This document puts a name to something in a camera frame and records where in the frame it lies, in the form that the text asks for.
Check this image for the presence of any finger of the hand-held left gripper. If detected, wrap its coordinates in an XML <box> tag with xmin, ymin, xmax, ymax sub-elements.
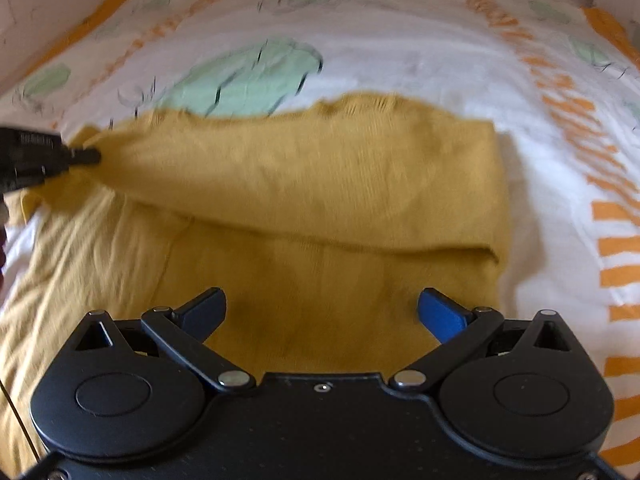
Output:
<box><xmin>68</xmin><ymin>145</ymin><xmax>103</xmax><ymax>168</ymax></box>

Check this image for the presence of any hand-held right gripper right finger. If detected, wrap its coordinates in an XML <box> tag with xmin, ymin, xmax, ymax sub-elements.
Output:
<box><xmin>389</xmin><ymin>287</ymin><xmax>574</xmax><ymax>391</ymax></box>

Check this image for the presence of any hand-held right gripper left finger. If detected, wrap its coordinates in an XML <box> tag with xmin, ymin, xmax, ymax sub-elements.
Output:
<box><xmin>74</xmin><ymin>287</ymin><xmax>254</xmax><ymax>392</ymax></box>

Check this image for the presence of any yellow knitted sweater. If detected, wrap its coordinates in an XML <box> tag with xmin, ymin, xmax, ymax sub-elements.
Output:
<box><xmin>0</xmin><ymin>91</ymin><xmax>514</xmax><ymax>471</ymax></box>

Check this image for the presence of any white leaf print bedsheet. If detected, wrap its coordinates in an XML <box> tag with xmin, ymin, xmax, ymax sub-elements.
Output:
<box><xmin>0</xmin><ymin>0</ymin><xmax>640</xmax><ymax>461</ymax></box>

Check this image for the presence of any thin black cable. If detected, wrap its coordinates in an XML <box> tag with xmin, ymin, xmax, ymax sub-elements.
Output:
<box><xmin>0</xmin><ymin>378</ymin><xmax>43</xmax><ymax>463</ymax></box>

